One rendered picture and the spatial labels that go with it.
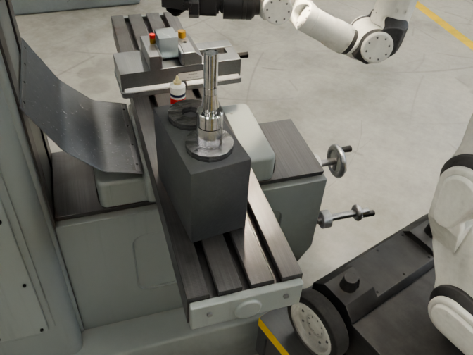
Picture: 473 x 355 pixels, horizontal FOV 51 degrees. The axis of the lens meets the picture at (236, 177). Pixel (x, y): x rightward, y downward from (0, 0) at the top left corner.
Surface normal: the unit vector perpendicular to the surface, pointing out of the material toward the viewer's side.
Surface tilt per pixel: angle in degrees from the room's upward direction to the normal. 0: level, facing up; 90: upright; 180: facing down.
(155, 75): 90
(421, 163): 0
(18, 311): 89
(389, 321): 0
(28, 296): 89
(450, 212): 90
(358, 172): 0
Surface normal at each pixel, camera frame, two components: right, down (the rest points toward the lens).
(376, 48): 0.07, 0.59
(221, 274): 0.05, -0.74
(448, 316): -0.82, 0.36
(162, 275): 0.29, 0.66
